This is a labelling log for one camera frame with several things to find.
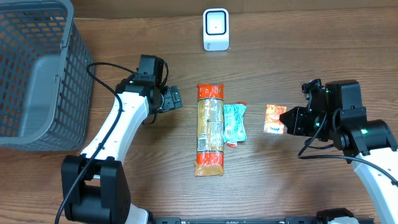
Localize orange snack packet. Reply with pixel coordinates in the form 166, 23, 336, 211
264, 105, 287, 134

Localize spaghetti pack orange ends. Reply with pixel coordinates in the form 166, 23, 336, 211
195, 84, 224, 177

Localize mint green wipes pack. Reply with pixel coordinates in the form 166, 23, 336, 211
222, 103, 248, 144

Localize red sachet stick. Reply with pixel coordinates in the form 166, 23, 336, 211
226, 101, 248, 149

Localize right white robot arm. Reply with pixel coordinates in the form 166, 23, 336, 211
280, 106, 397, 223

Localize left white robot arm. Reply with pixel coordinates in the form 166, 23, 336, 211
55, 82, 182, 223

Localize dark grey plastic basket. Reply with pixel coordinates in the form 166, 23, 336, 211
1, 0, 94, 151

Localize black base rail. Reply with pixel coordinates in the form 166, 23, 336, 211
151, 217, 322, 224

